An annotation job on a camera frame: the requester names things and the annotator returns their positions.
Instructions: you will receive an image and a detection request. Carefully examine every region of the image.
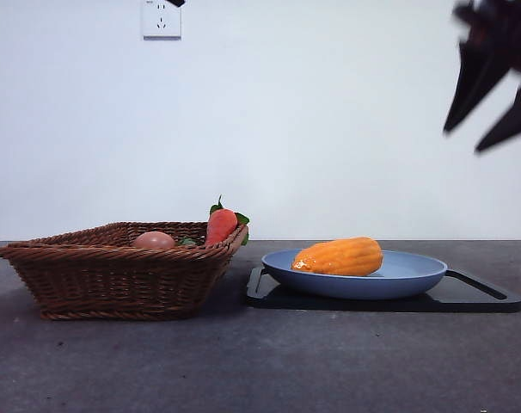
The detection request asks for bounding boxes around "orange carrot with green leaves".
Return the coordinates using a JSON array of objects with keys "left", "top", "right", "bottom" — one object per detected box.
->
[{"left": 205, "top": 194, "right": 251, "bottom": 248}]

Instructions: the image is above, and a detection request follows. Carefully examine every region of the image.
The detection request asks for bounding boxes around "black rectangular tray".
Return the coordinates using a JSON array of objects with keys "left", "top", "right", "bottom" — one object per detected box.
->
[{"left": 244, "top": 265, "right": 521, "bottom": 314}]

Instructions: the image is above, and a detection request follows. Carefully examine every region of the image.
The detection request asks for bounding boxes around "brown wicker basket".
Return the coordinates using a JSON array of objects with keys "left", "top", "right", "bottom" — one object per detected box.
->
[{"left": 0, "top": 220, "right": 249, "bottom": 322}]

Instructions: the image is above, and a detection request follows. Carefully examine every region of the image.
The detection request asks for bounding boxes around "brown egg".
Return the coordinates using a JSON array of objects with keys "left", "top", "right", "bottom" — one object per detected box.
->
[{"left": 132, "top": 231, "right": 177, "bottom": 250}]

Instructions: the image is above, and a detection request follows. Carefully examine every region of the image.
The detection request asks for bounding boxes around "orange corn cob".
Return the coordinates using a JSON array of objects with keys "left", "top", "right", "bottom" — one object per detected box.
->
[{"left": 291, "top": 236, "right": 384, "bottom": 278}]

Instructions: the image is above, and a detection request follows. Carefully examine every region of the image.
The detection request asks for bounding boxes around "white wall socket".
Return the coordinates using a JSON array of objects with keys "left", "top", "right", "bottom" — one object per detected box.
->
[{"left": 142, "top": 0, "right": 183, "bottom": 42}]

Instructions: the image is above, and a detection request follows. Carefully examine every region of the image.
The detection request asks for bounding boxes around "blue round plate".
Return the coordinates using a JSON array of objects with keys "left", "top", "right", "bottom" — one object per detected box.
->
[{"left": 260, "top": 248, "right": 449, "bottom": 301}]

